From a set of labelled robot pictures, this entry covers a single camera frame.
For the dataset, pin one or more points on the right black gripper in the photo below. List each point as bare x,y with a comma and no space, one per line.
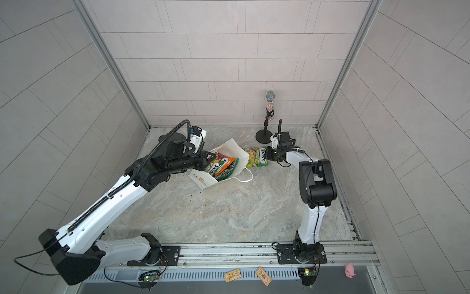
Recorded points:
270,154

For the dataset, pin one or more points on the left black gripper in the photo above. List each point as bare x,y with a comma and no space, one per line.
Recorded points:
202,160

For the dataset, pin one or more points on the yellow green candy bag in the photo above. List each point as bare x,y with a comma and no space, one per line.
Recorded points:
256,157

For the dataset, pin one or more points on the orange pink candy bag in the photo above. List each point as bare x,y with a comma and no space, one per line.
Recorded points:
219,164

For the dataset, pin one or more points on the white paper bag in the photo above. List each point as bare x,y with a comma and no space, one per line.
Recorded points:
242,174

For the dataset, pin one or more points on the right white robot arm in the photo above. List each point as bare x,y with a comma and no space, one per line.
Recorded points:
317,190

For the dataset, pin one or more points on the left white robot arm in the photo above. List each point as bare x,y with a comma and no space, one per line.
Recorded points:
76,250

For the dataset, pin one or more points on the green snack bag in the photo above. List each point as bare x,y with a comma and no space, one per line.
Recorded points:
228,171

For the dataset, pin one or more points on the black microphone stand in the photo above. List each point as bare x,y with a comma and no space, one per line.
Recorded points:
263,136

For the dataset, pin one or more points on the right circuit board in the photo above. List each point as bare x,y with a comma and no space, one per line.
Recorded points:
308,276

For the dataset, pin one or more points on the circuit board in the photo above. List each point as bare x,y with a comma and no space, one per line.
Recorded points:
149,279
308,276

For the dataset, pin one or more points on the left circuit board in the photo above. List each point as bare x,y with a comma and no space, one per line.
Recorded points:
149,279

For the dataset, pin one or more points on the pink pig toy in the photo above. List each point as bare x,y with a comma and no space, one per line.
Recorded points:
349,271

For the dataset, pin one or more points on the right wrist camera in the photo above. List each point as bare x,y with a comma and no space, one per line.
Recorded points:
275,141

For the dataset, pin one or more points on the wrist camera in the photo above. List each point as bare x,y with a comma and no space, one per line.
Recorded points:
197,136
275,141

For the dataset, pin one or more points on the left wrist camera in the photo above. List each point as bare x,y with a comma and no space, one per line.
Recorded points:
197,136

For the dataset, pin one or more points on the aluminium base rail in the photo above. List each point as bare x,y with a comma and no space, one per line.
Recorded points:
209,262

